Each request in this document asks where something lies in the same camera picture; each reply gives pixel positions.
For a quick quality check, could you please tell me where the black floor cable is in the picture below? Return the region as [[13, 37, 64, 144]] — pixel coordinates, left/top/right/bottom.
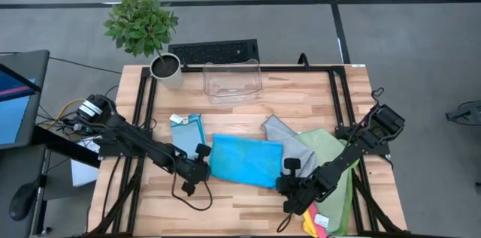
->
[[48, 56, 123, 76]]

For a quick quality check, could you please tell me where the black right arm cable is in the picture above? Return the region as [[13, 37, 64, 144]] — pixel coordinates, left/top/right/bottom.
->
[[277, 86, 385, 233]]

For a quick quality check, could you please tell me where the clear plastic bin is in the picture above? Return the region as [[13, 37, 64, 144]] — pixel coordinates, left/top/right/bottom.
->
[[202, 59, 263, 104]]

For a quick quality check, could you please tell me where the white paper sheet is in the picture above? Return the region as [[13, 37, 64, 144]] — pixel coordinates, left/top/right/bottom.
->
[[70, 136, 101, 188]]

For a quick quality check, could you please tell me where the yellow cable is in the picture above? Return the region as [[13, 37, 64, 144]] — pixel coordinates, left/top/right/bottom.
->
[[44, 97, 91, 130]]

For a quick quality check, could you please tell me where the black side desk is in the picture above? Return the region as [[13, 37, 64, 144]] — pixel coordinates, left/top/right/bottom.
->
[[0, 125, 101, 238]]

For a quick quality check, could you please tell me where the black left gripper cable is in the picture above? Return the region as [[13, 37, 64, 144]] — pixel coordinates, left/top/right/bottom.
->
[[171, 170, 213, 212]]

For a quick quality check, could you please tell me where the grey metal stand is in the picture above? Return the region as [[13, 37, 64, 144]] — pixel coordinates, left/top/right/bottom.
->
[[445, 99, 481, 126]]

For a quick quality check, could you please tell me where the black mesh computer case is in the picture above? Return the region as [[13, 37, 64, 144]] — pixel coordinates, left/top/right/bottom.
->
[[168, 38, 260, 65]]

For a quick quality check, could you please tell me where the green plant in white pot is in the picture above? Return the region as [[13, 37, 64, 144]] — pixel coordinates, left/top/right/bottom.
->
[[103, 0, 184, 91]]

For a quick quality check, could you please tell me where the grey waffle microfiber towel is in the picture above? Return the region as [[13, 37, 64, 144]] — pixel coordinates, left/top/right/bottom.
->
[[261, 114, 319, 179]]

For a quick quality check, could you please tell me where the sage green microfiber towel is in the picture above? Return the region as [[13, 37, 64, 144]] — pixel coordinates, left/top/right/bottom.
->
[[294, 128, 354, 233]]

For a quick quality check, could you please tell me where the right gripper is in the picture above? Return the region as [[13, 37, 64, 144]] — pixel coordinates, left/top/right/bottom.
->
[[275, 158, 321, 216]]

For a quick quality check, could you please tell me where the yellow microfiber towel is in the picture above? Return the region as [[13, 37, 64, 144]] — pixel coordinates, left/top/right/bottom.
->
[[302, 209, 319, 238]]

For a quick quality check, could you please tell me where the black computer mouse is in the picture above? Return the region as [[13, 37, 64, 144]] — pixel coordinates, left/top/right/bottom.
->
[[9, 182, 38, 221]]

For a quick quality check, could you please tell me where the pink microfiber towel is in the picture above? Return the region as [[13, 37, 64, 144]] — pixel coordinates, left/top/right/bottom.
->
[[307, 202, 330, 238]]

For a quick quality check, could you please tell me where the black aluminium table frame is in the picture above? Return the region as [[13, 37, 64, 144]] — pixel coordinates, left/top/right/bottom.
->
[[84, 64, 411, 237]]

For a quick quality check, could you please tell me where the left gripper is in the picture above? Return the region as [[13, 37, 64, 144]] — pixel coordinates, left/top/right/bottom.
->
[[176, 143, 214, 196]]

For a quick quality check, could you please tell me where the dark monitor with blue screen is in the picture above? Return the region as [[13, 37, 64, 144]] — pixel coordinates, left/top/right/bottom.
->
[[0, 50, 50, 151]]

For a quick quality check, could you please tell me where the light blue teal-edged towel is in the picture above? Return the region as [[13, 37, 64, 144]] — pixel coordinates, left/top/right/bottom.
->
[[169, 113, 207, 160]]

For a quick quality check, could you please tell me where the bright blue microfiber towel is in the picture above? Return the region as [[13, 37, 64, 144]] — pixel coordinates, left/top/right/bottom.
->
[[208, 133, 283, 189]]

